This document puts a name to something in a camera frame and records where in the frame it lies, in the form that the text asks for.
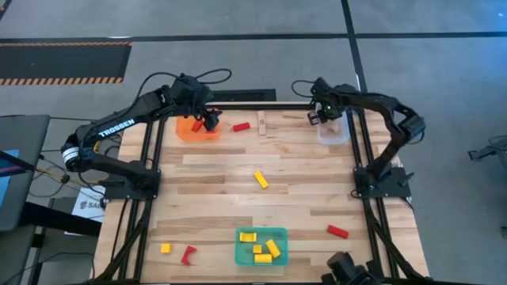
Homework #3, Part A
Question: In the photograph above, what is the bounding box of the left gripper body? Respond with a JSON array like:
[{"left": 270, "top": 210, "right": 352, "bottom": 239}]
[{"left": 170, "top": 73, "right": 215, "bottom": 120}]

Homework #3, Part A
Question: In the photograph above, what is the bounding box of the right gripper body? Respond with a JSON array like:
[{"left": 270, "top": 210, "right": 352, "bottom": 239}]
[{"left": 310, "top": 77, "right": 348, "bottom": 122}]

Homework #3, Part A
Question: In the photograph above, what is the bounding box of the long yellow wooden block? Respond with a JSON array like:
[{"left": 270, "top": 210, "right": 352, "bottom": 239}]
[{"left": 253, "top": 170, "right": 269, "bottom": 190}]

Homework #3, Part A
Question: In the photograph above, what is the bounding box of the red arch wooden block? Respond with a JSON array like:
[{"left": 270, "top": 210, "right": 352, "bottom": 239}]
[{"left": 181, "top": 245, "right": 198, "bottom": 266}]

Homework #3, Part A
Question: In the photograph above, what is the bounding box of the clear plastic bin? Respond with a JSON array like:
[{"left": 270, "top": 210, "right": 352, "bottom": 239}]
[{"left": 315, "top": 101, "right": 351, "bottom": 146}]

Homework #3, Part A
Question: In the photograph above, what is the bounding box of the orange plastic bin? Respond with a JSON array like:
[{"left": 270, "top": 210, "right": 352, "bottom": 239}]
[{"left": 175, "top": 114, "right": 222, "bottom": 143}]

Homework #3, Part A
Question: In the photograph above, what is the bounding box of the black power strip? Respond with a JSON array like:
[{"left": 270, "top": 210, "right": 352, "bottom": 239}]
[{"left": 209, "top": 88, "right": 277, "bottom": 104}]

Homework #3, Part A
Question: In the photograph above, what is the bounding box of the black hazard-striped floor mat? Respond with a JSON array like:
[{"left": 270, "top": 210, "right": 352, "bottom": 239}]
[{"left": 0, "top": 41, "right": 133, "bottom": 86}]

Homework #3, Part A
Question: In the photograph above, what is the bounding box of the white printed paper sheet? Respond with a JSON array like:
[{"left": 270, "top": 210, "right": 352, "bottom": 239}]
[{"left": 71, "top": 187, "right": 107, "bottom": 221}]

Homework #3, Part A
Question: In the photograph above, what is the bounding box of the grey desk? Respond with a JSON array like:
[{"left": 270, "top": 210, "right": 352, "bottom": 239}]
[{"left": 0, "top": 114, "right": 51, "bottom": 233}]

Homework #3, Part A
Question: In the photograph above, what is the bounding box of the teal plastic bin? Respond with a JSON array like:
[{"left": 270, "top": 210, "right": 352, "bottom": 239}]
[{"left": 234, "top": 226, "right": 289, "bottom": 267}]

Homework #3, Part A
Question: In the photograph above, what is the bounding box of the black furniture beam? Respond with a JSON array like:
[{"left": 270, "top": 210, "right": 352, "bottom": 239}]
[{"left": 19, "top": 201, "right": 103, "bottom": 238}]

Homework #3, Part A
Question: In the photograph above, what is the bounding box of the black bar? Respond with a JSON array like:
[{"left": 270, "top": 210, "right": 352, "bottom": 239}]
[{"left": 0, "top": 150, "right": 36, "bottom": 174}]

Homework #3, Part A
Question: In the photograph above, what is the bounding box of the blue screen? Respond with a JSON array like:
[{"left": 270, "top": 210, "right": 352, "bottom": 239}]
[{"left": 0, "top": 149, "right": 21, "bottom": 209}]

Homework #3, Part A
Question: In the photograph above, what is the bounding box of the black aluminium table frame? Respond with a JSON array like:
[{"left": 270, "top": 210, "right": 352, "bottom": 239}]
[{"left": 93, "top": 101, "right": 431, "bottom": 285}]

